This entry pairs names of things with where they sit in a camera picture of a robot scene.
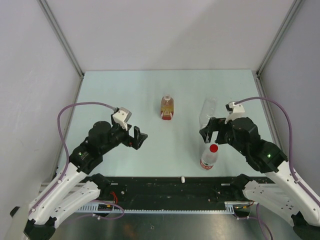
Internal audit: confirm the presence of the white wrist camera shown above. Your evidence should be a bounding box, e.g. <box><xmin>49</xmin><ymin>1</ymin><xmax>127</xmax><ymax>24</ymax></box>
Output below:
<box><xmin>224</xmin><ymin>102</ymin><xmax>245</xmax><ymax>124</ymax></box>
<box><xmin>111</xmin><ymin>107</ymin><xmax>132</xmax><ymax>131</ymax></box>

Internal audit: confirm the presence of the aluminium corner frame post left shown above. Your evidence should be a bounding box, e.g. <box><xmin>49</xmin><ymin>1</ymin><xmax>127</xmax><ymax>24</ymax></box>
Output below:
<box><xmin>37</xmin><ymin>0</ymin><xmax>85</xmax><ymax>77</ymax></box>

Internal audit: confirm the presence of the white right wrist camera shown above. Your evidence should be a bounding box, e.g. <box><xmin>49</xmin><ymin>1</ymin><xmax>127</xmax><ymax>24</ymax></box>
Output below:
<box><xmin>224</xmin><ymin>102</ymin><xmax>245</xmax><ymax>124</ymax></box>

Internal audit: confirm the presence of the aluminium corner frame post right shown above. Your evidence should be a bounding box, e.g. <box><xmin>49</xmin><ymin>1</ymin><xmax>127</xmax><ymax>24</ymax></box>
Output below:
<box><xmin>256</xmin><ymin>0</ymin><xmax>305</xmax><ymax>76</ymax></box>

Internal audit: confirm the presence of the amber tea bottle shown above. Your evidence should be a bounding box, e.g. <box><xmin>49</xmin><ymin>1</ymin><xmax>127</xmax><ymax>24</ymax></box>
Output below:
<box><xmin>160</xmin><ymin>94</ymin><xmax>174</xmax><ymax>121</ymax></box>

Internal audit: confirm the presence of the red cap water bottle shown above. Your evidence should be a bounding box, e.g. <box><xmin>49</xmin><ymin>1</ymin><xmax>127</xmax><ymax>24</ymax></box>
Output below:
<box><xmin>200</xmin><ymin>144</ymin><xmax>219</xmax><ymax>170</ymax></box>

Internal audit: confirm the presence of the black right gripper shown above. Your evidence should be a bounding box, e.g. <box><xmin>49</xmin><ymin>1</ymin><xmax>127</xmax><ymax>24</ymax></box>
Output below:
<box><xmin>199</xmin><ymin>117</ymin><xmax>248</xmax><ymax>156</ymax></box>

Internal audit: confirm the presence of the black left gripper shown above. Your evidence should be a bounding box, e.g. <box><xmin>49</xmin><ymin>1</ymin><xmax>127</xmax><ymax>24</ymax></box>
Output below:
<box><xmin>100</xmin><ymin>120</ymin><xmax>147</xmax><ymax>155</ymax></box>

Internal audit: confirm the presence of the white slotted cable duct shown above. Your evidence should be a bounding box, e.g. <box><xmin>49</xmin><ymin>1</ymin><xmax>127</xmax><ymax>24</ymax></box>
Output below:
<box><xmin>77</xmin><ymin>202</ymin><xmax>251</xmax><ymax>215</ymax></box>

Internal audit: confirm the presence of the aluminium corner frame post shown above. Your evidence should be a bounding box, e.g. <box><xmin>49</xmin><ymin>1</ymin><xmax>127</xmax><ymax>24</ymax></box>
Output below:
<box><xmin>256</xmin><ymin>0</ymin><xmax>305</xmax><ymax>76</ymax></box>
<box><xmin>37</xmin><ymin>0</ymin><xmax>85</xmax><ymax>77</ymax></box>

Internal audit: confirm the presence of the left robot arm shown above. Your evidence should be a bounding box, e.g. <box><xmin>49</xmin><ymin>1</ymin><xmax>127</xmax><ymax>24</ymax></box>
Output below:
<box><xmin>23</xmin><ymin>121</ymin><xmax>148</xmax><ymax>240</ymax></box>

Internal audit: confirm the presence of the clear plastic bottle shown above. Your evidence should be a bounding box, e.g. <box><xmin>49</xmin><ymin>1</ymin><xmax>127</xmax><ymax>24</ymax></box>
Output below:
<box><xmin>199</xmin><ymin>97</ymin><xmax>216</xmax><ymax>129</ymax></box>

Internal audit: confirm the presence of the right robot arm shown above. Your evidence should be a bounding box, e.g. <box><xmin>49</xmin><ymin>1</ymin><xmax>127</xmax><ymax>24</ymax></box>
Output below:
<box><xmin>199</xmin><ymin>117</ymin><xmax>320</xmax><ymax>240</ymax></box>

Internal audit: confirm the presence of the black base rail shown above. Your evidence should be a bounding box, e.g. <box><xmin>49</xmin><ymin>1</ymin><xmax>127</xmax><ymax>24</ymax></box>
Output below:
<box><xmin>97</xmin><ymin>174</ymin><xmax>251</xmax><ymax>212</ymax></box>

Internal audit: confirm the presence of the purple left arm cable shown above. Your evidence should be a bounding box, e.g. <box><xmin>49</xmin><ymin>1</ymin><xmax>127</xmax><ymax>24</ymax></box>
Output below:
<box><xmin>28</xmin><ymin>101</ymin><xmax>118</xmax><ymax>213</ymax></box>

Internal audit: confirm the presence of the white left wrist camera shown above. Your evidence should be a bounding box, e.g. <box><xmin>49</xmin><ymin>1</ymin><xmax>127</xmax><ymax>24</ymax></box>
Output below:
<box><xmin>111</xmin><ymin>107</ymin><xmax>132</xmax><ymax>131</ymax></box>

